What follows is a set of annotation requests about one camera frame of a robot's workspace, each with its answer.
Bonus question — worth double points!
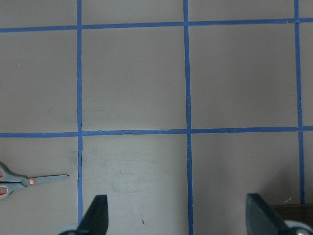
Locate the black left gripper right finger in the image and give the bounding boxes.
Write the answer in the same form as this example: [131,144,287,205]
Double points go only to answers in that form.
[246,193,289,235]

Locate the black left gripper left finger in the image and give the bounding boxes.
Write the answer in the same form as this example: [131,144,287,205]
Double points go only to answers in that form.
[77,195,109,235]

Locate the grey orange scissors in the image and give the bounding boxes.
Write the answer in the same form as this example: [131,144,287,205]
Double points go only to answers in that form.
[0,163,69,199]

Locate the dark wooden drawer cabinet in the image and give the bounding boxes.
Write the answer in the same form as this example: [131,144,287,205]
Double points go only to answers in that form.
[270,204,313,228]

